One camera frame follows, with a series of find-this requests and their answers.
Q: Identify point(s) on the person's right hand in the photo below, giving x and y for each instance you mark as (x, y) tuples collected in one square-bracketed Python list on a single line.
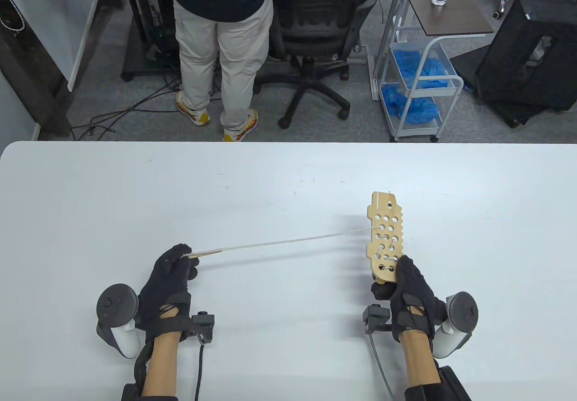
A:
[(410, 288)]

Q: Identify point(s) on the person's left hand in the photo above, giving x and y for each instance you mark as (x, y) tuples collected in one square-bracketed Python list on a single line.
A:
[(167, 279)]

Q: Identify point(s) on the wooden crocodile lacing toy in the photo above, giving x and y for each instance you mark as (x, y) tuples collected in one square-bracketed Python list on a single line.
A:
[(383, 200)]

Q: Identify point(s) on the person's right forearm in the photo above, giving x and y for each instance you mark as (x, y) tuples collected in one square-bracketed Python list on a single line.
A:
[(419, 360)]

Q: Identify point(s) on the person's left forearm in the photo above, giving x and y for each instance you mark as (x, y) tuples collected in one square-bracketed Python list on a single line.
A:
[(160, 365)]

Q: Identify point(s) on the grey white handheld controller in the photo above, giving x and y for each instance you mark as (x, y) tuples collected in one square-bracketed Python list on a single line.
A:
[(115, 304), (462, 311)]

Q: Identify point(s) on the blue plastic bag pile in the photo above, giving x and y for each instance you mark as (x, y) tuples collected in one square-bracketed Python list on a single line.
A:
[(410, 103), (423, 70)]

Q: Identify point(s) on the white rolling cart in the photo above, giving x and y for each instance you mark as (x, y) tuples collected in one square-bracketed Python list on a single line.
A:
[(451, 99)]

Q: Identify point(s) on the black rolling platform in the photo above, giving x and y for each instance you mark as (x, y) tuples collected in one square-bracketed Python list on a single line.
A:
[(135, 65)]

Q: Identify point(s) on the black flat board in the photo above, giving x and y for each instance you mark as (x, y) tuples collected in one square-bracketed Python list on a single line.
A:
[(469, 65)]

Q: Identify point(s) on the dark wooden desk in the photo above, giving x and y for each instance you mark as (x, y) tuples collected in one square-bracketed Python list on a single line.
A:
[(27, 81)]

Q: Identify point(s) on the black computer tower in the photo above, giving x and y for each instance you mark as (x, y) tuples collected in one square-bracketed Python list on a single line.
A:
[(151, 13)]

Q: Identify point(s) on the brown top side table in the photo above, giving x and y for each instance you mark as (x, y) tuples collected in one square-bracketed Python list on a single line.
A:
[(451, 13)]

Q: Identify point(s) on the white panel board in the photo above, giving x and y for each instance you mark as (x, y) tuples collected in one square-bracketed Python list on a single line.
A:
[(54, 13)]

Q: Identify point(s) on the black office chair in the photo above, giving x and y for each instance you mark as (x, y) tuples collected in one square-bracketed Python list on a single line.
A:
[(315, 13)]

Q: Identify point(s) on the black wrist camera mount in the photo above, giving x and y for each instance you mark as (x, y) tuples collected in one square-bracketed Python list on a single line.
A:
[(376, 317), (203, 324)]

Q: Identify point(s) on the black mesh frame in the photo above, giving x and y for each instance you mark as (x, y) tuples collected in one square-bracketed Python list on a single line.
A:
[(509, 58)]

